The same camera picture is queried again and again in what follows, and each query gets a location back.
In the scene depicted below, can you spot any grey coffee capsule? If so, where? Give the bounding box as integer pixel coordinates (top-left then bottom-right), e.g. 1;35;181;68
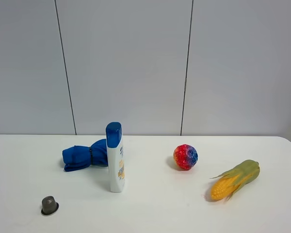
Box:
41;196;59;216

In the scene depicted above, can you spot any white blue shampoo bottle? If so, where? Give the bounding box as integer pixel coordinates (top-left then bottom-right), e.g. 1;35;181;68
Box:
106;122;125;193

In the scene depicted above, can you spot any red blue bumpy ball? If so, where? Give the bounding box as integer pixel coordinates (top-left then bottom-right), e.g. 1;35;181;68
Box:
173;144;198;170

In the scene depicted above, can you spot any black hair band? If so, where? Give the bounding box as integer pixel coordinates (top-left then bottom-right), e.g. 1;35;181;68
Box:
89;147;93;165

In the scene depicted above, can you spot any rolled blue cloth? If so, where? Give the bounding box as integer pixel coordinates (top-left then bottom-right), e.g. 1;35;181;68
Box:
62;139;108;172

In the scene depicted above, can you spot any yellow toy corn cob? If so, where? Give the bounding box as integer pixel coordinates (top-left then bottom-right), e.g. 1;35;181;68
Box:
210;160;260;201

